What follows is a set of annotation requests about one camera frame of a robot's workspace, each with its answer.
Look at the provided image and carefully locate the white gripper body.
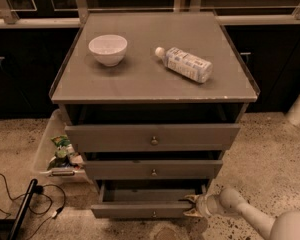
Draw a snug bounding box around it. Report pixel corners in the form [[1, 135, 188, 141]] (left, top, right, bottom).
[[195, 195, 224, 217]]

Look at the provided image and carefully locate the grey bottom drawer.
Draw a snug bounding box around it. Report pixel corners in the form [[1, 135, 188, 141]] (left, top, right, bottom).
[[91, 179, 207, 219]]

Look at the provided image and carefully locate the grey drawer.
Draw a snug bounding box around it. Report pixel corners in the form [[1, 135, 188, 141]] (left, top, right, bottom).
[[91, 179, 207, 219], [65, 124, 240, 152], [84, 160, 222, 180]]

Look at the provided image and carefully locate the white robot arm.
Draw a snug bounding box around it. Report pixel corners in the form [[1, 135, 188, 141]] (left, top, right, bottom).
[[184, 188, 300, 240]]

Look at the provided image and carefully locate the grey middle drawer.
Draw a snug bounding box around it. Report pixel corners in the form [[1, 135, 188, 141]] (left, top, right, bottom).
[[84, 160, 222, 180]]

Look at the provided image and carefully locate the grey wooden drawer cabinet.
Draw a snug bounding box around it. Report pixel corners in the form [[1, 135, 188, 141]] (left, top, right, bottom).
[[48, 11, 261, 198]]

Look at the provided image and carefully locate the grey top drawer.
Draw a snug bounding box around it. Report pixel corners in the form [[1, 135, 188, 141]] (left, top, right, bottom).
[[65, 124, 240, 152]]

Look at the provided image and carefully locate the clear plastic water bottle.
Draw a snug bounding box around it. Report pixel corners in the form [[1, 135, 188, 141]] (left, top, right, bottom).
[[155, 47, 213, 84]]

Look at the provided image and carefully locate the clear plastic storage bin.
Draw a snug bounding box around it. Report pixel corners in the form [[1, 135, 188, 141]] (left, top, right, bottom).
[[32, 109, 88, 184]]

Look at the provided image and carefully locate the green snack packet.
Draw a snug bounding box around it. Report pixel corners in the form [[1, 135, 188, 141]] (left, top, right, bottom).
[[47, 135, 75, 170]]

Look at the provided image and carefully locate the white ceramic bowl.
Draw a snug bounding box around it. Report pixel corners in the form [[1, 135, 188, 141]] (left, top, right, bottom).
[[88, 34, 128, 67]]

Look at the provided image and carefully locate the black flat bar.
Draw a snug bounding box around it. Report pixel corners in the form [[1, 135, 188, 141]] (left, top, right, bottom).
[[7, 179, 38, 240]]

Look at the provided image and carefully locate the black cable with plug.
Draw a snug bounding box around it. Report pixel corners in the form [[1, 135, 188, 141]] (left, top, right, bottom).
[[0, 172, 67, 240]]

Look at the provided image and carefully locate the metal railing frame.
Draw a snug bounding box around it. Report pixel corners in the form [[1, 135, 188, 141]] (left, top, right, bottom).
[[0, 0, 300, 27]]

